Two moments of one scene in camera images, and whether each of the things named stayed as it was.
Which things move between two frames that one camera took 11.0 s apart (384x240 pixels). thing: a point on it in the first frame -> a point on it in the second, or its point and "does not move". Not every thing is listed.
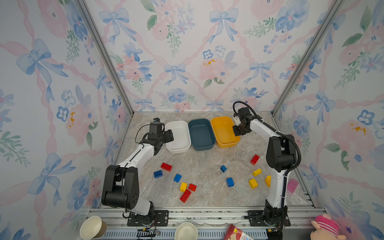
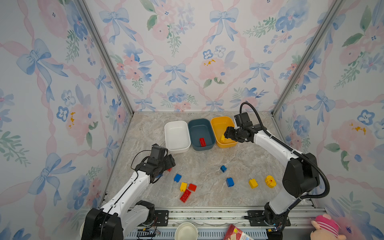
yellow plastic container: (222, 128) does not move
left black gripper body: (166, 137) -> (167, 163)
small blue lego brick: (223, 168) does not move
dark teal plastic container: (202, 136) does not move
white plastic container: (182, 141) does not move
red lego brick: (255, 159) -> (202, 142)
